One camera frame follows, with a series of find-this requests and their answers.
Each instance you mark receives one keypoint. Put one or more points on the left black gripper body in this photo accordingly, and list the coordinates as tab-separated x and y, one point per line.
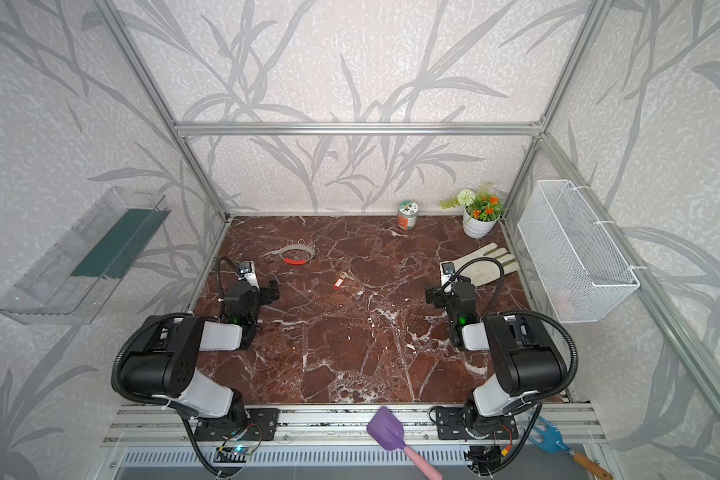
258	291

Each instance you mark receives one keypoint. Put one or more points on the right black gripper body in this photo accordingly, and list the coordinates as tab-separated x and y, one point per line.
444	294

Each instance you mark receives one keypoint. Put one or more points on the key with red tag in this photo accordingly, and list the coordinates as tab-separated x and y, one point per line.
343	278

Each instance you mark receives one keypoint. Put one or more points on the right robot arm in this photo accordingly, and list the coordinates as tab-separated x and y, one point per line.
533	358

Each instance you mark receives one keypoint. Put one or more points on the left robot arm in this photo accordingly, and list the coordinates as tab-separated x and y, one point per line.
157	365

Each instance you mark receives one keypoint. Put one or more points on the cream work glove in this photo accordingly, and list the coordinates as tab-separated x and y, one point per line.
482	273

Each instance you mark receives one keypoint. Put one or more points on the white pot with flowers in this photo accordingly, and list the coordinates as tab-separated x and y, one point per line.
482	208

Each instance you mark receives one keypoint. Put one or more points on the purple pink toy shovel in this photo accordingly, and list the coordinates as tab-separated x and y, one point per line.
388	432

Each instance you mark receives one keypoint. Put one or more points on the blue toy garden fork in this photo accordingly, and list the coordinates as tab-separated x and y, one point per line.
550	441

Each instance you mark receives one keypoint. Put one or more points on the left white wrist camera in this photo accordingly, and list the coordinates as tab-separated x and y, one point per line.
247	273

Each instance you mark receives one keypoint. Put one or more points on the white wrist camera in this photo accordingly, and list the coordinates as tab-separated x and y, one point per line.
247	273
448	274

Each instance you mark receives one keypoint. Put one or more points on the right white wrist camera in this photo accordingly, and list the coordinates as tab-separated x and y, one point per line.
448	274

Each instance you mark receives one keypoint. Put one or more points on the white wire mesh basket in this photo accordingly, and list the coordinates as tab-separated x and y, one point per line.
583	272

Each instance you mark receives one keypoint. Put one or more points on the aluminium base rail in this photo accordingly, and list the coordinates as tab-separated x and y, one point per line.
331	424

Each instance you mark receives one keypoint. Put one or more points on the clear plastic wall shelf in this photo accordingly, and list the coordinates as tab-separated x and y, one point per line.
70	283

